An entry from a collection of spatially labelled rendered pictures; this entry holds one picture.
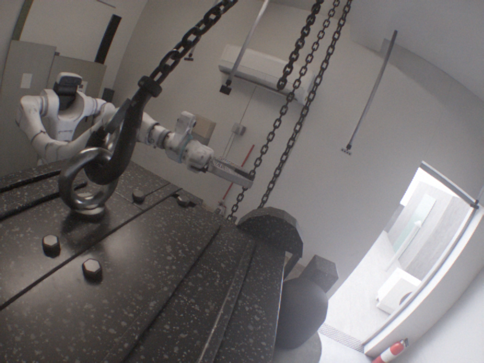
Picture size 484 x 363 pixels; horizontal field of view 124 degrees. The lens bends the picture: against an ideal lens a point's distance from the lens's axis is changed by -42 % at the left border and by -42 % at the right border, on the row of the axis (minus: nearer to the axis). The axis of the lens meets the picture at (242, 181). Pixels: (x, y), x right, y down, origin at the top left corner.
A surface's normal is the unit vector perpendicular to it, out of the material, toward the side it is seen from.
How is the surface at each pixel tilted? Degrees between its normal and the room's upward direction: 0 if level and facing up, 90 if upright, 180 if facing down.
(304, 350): 0
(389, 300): 90
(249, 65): 90
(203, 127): 90
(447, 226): 90
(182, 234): 0
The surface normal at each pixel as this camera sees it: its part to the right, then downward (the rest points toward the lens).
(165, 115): -0.41, 0.15
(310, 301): 0.26, -0.73
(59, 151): 0.25, 0.12
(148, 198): 0.39, -0.87
